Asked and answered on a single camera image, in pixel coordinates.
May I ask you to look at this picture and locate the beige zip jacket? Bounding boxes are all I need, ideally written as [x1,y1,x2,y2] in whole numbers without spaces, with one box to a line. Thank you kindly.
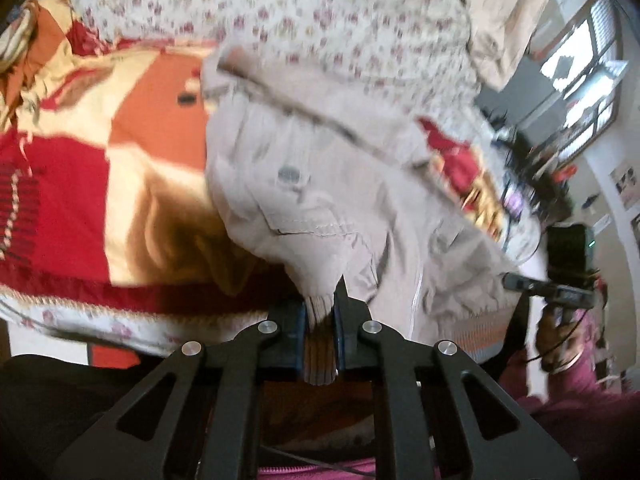
[201,49,518,385]

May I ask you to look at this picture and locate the magenta sleeve forearm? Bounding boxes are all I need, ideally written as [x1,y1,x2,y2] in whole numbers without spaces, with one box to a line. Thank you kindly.
[499,315,639,479]

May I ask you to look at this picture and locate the person's right hand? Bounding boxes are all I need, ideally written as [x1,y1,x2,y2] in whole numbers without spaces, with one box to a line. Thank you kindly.
[535,306,591,374]

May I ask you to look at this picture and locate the smartphone with lit screen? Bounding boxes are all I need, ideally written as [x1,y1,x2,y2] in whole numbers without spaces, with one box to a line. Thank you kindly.
[501,183,525,222]

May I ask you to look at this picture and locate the orange red yellow blanket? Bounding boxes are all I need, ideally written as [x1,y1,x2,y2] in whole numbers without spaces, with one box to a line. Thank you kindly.
[0,0,507,311]

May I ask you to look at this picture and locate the floral white quilt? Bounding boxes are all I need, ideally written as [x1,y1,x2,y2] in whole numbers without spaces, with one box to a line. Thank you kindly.
[29,0,547,261]

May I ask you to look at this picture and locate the black chargers and cables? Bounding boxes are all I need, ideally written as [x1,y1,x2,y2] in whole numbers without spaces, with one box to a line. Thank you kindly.
[487,109,576,226]

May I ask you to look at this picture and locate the window with frame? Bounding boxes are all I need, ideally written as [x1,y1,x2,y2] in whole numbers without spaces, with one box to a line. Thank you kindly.
[518,0,629,164]

